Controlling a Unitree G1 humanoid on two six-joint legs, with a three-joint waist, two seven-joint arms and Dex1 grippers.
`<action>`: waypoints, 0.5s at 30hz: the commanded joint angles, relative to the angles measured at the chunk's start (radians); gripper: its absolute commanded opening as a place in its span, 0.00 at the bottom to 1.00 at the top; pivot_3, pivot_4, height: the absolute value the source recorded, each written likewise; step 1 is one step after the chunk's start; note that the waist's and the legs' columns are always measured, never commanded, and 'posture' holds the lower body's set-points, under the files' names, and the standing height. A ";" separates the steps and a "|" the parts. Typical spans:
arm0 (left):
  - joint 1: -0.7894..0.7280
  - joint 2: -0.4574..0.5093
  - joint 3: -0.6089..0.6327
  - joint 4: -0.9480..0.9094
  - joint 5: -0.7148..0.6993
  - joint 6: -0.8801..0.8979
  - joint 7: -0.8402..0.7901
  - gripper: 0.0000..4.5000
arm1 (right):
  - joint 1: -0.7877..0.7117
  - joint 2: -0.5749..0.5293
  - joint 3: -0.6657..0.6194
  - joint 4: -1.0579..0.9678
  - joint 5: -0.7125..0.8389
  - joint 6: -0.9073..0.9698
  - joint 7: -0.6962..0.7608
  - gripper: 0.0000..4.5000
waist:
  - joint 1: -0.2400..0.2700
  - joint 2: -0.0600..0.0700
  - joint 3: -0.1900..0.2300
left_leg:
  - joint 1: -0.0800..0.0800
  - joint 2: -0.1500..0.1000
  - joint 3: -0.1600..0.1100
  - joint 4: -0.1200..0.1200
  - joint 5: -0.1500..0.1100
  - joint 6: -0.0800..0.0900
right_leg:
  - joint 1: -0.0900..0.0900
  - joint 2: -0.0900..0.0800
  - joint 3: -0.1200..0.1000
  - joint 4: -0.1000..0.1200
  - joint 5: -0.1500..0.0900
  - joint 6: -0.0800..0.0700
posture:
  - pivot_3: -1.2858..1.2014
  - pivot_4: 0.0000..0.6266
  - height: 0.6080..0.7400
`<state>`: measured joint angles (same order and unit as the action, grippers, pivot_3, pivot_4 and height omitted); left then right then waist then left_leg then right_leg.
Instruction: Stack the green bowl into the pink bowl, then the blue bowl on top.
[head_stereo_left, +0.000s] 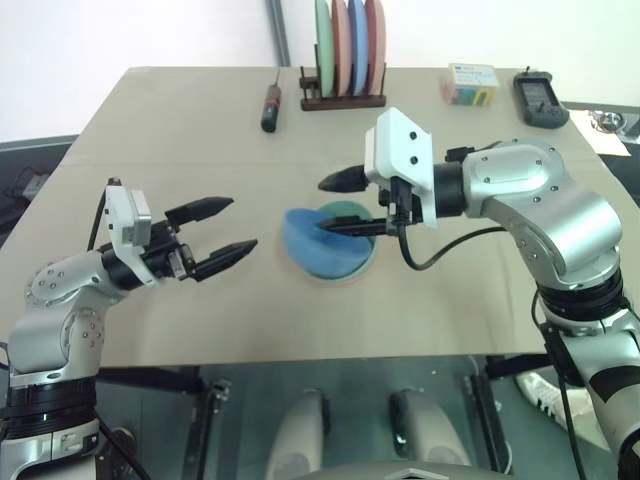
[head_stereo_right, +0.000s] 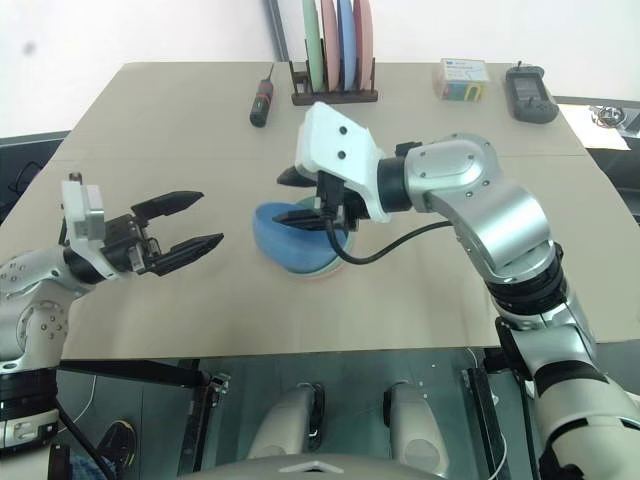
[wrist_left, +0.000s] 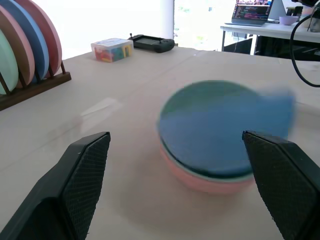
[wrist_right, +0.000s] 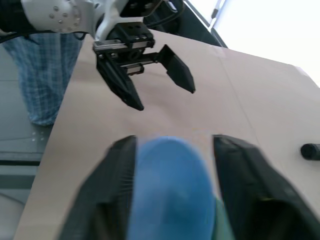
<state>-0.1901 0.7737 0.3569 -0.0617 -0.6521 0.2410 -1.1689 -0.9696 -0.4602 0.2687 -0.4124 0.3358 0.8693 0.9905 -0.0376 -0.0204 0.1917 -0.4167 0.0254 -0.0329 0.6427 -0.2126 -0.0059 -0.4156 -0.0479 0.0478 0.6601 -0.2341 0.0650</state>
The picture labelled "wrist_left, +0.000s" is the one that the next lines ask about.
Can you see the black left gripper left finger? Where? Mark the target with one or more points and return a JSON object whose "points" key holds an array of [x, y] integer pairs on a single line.
{"points": [[75, 185]]}

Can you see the clear box of coloured blocks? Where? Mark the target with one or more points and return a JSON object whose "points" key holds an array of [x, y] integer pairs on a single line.
{"points": [[111, 50]]}

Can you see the black handheld controller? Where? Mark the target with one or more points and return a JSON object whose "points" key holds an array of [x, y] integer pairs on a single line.
{"points": [[152, 43]]}

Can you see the white side table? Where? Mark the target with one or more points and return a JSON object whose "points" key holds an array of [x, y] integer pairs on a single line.
{"points": [[262, 31]]}

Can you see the green plate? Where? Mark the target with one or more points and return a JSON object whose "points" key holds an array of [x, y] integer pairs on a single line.
{"points": [[7, 65]]}

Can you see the blue cloth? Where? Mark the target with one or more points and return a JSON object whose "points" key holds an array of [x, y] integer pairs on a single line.
{"points": [[212, 140]]}

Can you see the open laptop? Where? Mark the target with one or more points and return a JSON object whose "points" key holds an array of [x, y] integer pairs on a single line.
{"points": [[250, 12]]}

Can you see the lilac bowl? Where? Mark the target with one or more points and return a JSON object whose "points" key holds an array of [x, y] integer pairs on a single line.
{"points": [[288, 20]]}

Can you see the wooden plate rack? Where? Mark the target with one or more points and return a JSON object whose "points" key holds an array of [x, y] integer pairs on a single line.
{"points": [[37, 86]]}

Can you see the rose pink plate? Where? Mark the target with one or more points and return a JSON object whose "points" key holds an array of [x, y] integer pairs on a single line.
{"points": [[51, 35]]}

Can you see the pink bowl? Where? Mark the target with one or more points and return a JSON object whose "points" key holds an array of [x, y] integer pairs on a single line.
{"points": [[200, 185]]}

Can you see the blue plate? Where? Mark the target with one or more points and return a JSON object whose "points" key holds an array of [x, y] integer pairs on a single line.
{"points": [[35, 40]]}

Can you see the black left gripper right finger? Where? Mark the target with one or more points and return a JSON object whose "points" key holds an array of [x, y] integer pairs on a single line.
{"points": [[282, 180]]}

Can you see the pale pink plate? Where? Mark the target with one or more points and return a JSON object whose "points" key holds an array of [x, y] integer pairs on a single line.
{"points": [[26, 57]]}

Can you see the grey monitor stand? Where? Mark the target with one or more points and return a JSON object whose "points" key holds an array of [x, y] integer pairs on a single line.
{"points": [[277, 10]]}

